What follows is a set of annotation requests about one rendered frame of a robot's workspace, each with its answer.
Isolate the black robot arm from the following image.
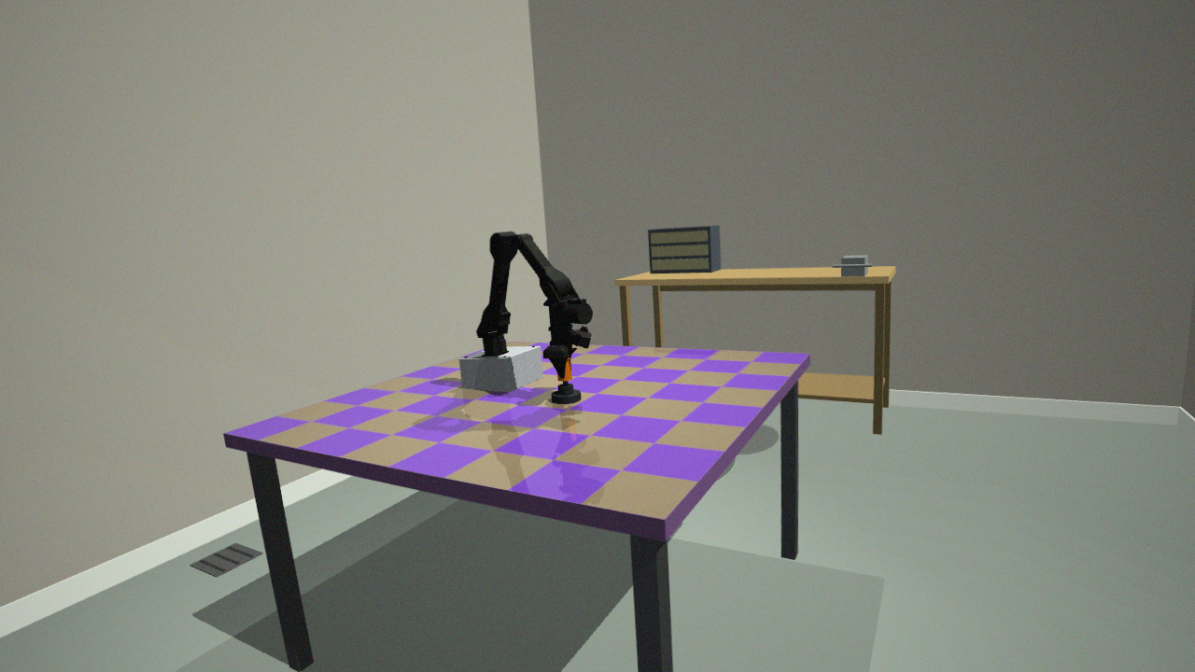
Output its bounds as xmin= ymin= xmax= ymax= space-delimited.
xmin=476 ymin=231 xmax=593 ymax=358

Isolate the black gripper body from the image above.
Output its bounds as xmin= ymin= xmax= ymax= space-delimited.
xmin=543 ymin=322 xmax=572 ymax=358

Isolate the dark grey round pedestal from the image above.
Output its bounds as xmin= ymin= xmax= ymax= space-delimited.
xmin=552 ymin=381 xmax=581 ymax=404

